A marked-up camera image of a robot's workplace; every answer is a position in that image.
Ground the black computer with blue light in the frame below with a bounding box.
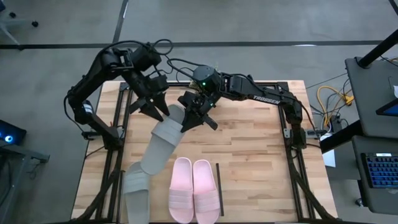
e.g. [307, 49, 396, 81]
[0, 119, 27, 146]

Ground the grey rubber slide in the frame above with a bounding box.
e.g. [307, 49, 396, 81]
[123, 161, 150, 224]
[139, 103, 188, 175]

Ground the black metal table frame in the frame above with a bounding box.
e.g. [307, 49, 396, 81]
[70, 74, 338, 224]

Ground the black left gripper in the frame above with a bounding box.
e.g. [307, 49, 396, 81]
[126, 70, 171, 123]

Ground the grey chair base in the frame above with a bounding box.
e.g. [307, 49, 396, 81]
[0, 0, 40, 51]

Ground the white paper sheet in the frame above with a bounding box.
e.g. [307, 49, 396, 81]
[320, 133, 337, 168]

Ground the black pole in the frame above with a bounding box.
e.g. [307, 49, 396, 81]
[356, 28, 398, 69]

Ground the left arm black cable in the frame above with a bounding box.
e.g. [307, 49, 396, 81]
[95, 38, 174, 77]

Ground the pink rubber slide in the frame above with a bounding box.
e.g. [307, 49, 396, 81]
[192, 159, 221, 224]
[168, 157, 195, 224]

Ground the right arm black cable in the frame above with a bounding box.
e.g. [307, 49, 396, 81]
[165, 57, 224, 83]

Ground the yellow cable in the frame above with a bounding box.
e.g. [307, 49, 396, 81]
[316, 85, 355, 128]

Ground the grey metal stand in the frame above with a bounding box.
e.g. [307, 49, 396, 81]
[0, 139, 50, 224]

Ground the blue backlit keyboard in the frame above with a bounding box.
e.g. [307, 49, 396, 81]
[360, 152, 398, 189]

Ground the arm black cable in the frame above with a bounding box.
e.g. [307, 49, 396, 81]
[95, 38, 174, 77]
[165, 57, 224, 83]

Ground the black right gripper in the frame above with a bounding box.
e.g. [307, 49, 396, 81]
[177, 89, 219, 134]

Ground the dark grey desk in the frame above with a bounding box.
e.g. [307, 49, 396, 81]
[351, 135, 398, 216]

